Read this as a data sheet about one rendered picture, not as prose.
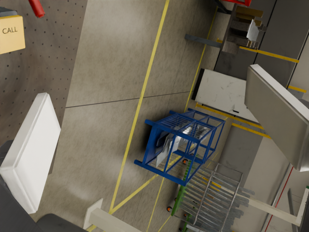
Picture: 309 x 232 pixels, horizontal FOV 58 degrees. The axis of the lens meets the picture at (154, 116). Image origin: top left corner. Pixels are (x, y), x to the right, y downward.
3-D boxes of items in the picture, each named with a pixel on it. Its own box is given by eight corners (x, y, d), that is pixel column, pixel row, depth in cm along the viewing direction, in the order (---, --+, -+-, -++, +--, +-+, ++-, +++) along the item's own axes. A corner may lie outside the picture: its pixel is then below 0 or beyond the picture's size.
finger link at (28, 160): (37, 214, 13) (21, 216, 13) (61, 130, 19) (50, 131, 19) (14, 167, 12) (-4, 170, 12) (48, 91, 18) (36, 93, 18)
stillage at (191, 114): (188, 107, 691) (226, 120, 660) (179, 137, 708) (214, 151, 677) (173, 111, 581) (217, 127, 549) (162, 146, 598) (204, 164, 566)
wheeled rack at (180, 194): (183, 157, 843) (240, 182, 785) (191, 151, 935) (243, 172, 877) (164, 212, 881) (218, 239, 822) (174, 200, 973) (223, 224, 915)
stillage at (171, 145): (170, 110, 559) (215, 126, 528) (160, 146, 580) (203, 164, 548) (145, 119, 450) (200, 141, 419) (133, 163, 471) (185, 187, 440)
